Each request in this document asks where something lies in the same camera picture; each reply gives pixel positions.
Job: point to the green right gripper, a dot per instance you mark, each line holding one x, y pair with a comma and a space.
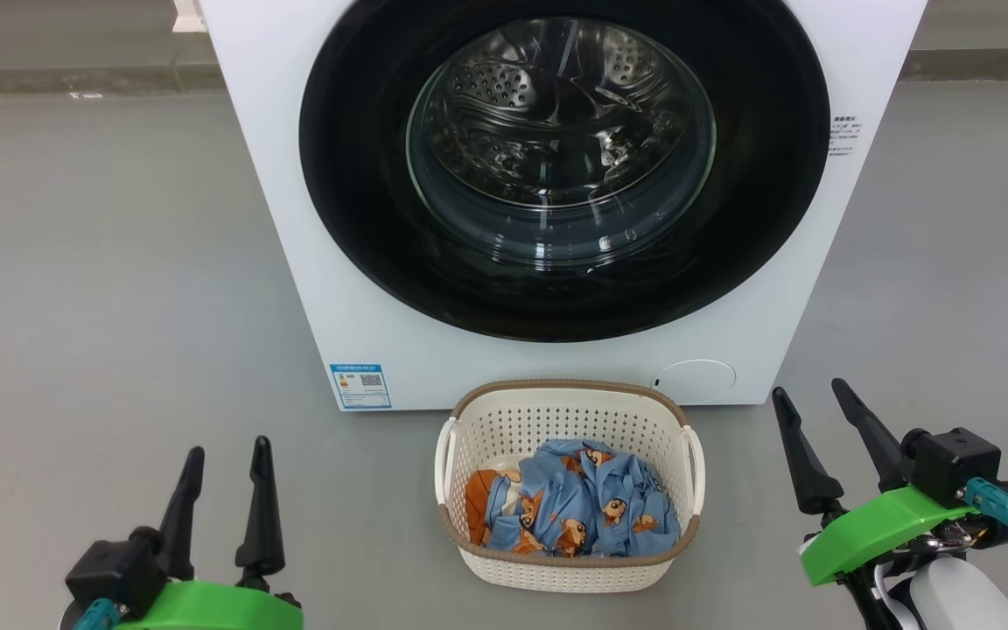
871, 529

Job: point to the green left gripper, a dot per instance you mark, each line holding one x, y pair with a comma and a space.
206, 608

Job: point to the blue cartoon print clothing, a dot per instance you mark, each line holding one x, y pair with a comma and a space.
556, 503

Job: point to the black round glass door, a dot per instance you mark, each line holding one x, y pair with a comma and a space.
346, 175

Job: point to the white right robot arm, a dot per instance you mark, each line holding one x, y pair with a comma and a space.
968, 599

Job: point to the white washing machine body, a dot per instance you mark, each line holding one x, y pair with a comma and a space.
364, 350

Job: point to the cream perforated laundry basket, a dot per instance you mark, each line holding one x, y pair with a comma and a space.
556, 411

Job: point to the round white filter cover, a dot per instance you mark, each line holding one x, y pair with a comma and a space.
695, 381

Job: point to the blue energy label sticker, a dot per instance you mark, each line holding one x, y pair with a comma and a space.
360, 387

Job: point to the small printed text label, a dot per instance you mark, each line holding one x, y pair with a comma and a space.
843, 136

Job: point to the perforated steel drum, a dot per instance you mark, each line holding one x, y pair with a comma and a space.
556, 131

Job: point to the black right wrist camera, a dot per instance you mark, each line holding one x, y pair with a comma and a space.
955, 464

